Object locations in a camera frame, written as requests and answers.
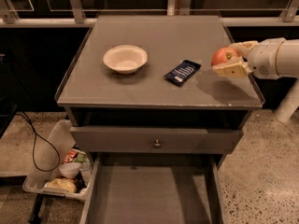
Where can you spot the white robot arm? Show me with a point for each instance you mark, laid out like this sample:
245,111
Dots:
287,60

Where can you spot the clear plastic storage bin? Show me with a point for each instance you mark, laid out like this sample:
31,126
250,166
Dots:
48,157

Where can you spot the white table leg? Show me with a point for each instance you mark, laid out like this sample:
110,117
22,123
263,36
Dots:
289,104

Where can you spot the grey top drawer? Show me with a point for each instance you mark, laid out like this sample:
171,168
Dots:
141,140

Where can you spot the metal railing frame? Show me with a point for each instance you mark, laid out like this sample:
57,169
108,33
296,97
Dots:
61,13

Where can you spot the white paper bowl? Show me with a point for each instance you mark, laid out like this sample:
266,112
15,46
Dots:
125,59

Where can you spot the yellow chip bag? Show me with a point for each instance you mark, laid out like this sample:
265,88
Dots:
63,183

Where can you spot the brass drawer knob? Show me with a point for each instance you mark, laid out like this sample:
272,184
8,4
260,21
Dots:
157,144

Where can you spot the grey drawer cabinet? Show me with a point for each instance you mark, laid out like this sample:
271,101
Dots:
94,95

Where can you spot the red apple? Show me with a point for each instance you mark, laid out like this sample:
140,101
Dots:
224,55

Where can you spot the dark blue snack bar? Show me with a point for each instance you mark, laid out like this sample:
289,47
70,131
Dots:
181,73

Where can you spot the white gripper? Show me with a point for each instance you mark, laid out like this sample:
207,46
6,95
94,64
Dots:
263,60

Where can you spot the red snack packet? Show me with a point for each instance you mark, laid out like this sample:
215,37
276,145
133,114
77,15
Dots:
70,156

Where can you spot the small white bowl in bin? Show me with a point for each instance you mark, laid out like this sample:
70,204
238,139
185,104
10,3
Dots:
69,170

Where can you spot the open grey middle drawer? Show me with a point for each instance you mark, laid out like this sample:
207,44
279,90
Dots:
154,189

